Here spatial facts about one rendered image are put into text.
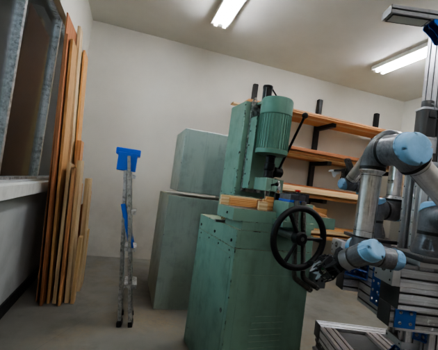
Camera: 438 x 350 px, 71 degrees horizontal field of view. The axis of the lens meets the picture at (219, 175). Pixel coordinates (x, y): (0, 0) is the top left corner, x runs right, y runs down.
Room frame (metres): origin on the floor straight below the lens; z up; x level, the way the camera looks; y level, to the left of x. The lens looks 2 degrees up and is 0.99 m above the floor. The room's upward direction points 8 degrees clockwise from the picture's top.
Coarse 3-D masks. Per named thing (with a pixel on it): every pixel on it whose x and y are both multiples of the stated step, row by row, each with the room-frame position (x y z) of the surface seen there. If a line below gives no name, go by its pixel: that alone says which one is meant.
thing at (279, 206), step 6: (276, 204) 1.53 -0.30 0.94; (282, 204) 1.48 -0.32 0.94; (288, 204) 1.44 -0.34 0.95; (300, 204) 1.46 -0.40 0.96; (276, 210) 1.53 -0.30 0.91; (282, 210) 1.48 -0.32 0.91; (276, 216) 1.52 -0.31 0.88; (288, 216) 1.44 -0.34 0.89; (300, 216) 1.46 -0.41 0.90; (306, 216) 1.47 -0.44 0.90; (300, 222) 1.46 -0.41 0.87; (306, 222) 1.47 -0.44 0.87
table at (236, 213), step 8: (224, 208) 1.55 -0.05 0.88; (232, 208) 1.46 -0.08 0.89; (240, 208) 1.45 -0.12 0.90; (248, 208) 1.52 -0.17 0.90; (256, 208) 1.61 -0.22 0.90; (224, 216) 1.54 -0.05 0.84; (232, 216) 1.45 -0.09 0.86; (240, 216) 1.45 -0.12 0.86; (248, 216) 1.47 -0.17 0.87; (256, 216) 1.48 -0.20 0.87; (264, 216) 1.50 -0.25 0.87; (272, 216) 1.52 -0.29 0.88; (288, 224) 1.44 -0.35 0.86; (312, 224) 1.49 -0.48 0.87; (328, 224) 1.64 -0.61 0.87
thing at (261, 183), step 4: (256, 180) 1.73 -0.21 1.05; (260, 180) 1.69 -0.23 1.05; (264, 180) 1.65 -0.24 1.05; (268, 180) 1.63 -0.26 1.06; (272, 180) 1.64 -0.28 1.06; (276, 180) 1.65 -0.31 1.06; (256, 184) 1.73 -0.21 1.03; (260, 184) 1.68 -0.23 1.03; (264, 184) 1.64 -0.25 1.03; (268, 184) 1.63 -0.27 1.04; (256, 188) 1.72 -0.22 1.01; (260, 188) 1.68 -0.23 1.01; (264, 188) 1.64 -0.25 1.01; (268, 188) 1.63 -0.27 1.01; (272, 188) 1.64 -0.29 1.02; (276, 188) 1.65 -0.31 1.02; (264, 192) 1.68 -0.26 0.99
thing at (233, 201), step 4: (232, 200) 1.61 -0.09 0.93; (236, 200) 1.61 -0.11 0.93; (240, 200) 1.62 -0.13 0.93; (244, 200) 1.63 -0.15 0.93; (248, 200) 1.64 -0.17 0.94; (252, 200) 1.65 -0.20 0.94; (232, 204) 1.61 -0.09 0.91; (236, 204) 1.62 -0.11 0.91; (240, 204) 1.62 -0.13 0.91; (244, 204) 1.63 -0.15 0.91; (248, 204) 1.64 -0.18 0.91; (252, 204) 1.65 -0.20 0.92; (256, 204) 1.66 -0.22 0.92; (316, 208) 1.80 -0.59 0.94; (320, 208) 1.81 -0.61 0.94; (320, 212) 1.81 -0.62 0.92; (324, 212) 1.82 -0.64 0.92
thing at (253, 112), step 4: (252, 104) 1.81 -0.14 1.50; (256, 104) 1.82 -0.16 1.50; (252, 108) 1.82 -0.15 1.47; (256, 108) 1.82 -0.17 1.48; (260, 108) 1.83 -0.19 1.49; (252, 112) 1.82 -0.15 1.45; (256, 112) 1.82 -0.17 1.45; (252, 116) 1.82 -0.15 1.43; (248, 124) 1.82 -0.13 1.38; (248, 128) 1.82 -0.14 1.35; (248, 132) 1.81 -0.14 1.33; (248, 136) 1.81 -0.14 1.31; (244, 156) 1.82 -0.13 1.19; (244, 160) 1.82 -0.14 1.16; (244, 164) 1.81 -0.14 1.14; (244, 168) 1.81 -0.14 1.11; (240, 188) 1.82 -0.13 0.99; (244, 188) 1.82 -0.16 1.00; (256, 192) 1.85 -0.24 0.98; (260, 192) 1.86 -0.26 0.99
